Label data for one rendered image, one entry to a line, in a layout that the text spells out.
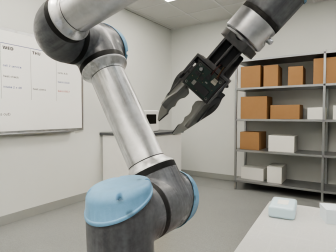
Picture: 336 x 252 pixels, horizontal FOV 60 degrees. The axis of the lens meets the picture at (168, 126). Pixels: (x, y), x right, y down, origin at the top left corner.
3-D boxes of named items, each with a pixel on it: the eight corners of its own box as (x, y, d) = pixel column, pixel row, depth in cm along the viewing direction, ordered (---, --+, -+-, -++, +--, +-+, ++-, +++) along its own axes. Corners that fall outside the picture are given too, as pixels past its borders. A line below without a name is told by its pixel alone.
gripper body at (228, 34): (173, 78, 50) (222, 20, 46) (184, 79, 58) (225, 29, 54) (206, 108, 49) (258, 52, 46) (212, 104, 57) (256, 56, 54)
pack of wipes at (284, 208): (294, 221, 107) (295, 209, 107) (267, 217, 111) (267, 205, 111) (297, 209, 121) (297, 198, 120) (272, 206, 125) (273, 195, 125)
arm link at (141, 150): (133, 251, 57) (46, 34, 72) (174, 227, 70) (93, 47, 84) (178, 232, 52) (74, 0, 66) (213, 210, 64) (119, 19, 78)
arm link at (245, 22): (242, 10, 53) (276, 39, 53) (225, 31, 55) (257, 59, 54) (241, 0, 46) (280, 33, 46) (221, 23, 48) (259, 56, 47)
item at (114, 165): (99, 195, 418) (99, 110, 413) (148, 180, 514) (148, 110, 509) (139, 203, 378) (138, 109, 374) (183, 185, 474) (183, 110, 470)
